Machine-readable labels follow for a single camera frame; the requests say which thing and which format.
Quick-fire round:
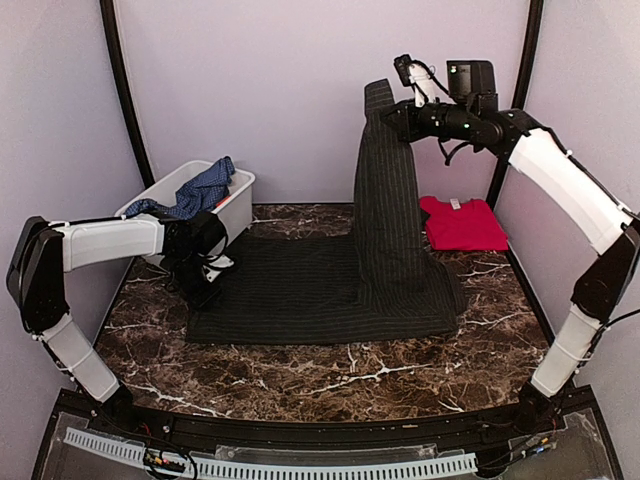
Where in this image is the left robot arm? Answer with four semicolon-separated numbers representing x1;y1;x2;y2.
6;212;228;436

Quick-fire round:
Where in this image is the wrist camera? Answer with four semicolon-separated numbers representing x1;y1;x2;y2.
447;60;498;112
191;211;236;282

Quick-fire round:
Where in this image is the white plastic laundry bin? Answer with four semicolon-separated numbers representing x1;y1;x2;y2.
115;160;255;246

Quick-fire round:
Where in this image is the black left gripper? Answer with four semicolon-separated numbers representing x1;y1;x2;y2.
165;250;222;310

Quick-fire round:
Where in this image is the orange red garment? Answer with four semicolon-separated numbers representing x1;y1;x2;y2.
215;195;231;208

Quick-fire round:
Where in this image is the black frame post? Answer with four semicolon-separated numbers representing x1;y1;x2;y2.
487;0;545;211
98;0;155;188

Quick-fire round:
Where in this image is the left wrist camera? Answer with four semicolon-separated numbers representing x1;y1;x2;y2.
191;211;236;282

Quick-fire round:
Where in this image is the blue checkered garment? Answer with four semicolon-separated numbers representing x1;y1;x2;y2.
122;156;236;220

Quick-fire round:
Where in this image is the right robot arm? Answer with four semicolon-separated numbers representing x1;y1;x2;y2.
382;100;639;434

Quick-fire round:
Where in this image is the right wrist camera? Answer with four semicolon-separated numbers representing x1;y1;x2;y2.
447;60;498;112

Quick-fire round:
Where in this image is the black frame post left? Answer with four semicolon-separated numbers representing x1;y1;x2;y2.
98;0;155;188

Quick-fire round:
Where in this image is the black striped garment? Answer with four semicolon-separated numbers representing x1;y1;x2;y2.
186;79;467;345

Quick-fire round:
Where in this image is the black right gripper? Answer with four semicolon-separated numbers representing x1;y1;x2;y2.
381;97;476;141

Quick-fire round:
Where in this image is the black front rail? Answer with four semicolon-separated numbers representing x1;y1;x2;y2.
54;387;596;451

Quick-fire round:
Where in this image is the white slotted cable duct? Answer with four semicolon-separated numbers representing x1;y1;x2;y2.
63;427;478;479

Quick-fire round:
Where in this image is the black frame post right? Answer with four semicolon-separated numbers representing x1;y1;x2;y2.
487;0;545;211

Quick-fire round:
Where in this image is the red t-shirt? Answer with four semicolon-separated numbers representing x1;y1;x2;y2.
419;196;508;251

